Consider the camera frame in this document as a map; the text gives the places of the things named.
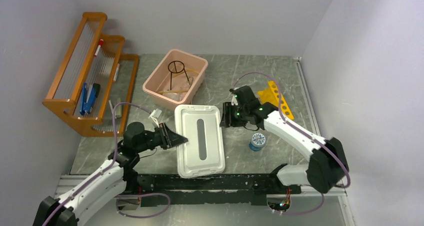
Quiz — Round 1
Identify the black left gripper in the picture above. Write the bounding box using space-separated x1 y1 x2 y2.
135 121 187 153

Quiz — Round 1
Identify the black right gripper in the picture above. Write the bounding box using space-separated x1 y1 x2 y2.
219 101 249 127

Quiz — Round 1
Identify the white metal tray lid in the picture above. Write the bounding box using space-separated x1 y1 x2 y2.
174 105 226 179

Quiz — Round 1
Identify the small white plastic bag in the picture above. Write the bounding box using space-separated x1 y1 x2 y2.
161 87 189 101

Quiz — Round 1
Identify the tan rubber tubing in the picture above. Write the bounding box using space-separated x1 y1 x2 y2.
157 69 199 94

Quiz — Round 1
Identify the black wire ring tripod stand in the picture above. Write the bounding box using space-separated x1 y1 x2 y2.
167 60 191 90

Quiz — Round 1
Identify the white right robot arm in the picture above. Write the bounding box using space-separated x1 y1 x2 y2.
220 86 349 194

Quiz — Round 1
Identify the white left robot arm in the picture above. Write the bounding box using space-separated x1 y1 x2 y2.
33 122 188 226

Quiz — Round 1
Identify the blue patterned round tin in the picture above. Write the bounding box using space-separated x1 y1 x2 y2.
248 133 266 152

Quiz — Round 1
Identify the yellow test tube rack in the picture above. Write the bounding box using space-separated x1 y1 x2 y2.
257 81 295 120

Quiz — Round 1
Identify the pink plastic bin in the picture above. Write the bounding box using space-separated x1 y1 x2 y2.
142 49 209 110

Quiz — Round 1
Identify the wooden drying rack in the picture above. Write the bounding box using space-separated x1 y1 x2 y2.
42 12 140 137

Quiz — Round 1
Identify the blue stapler tool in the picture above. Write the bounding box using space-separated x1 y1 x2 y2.
79 82 101 116

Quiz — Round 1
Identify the red and white marker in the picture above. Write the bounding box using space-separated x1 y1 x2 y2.
94 39 104 57

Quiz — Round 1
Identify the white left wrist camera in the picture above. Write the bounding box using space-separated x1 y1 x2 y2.
148 109 162 128

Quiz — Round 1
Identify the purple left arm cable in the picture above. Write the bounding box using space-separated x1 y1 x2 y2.
41 102 171 226

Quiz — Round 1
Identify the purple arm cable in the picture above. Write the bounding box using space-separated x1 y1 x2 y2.
231 72 352 216
41 102 171 226

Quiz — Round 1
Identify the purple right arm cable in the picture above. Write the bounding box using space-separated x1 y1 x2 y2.
231 72 352 216

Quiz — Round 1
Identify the aluminium frame rail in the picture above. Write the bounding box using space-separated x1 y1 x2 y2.
44 174 357 226

